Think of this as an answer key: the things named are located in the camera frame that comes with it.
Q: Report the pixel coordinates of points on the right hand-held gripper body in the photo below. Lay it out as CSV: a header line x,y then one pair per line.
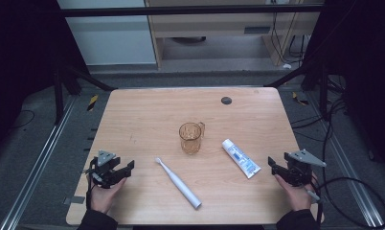
x,y
299,172

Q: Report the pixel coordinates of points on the person's left hand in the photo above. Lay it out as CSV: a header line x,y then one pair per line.
x,y
102,198

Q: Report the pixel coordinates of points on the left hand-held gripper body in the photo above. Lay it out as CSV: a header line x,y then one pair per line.
x,y
102,174

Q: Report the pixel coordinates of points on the person's right hand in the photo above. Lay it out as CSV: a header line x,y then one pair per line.
x,y
297,196

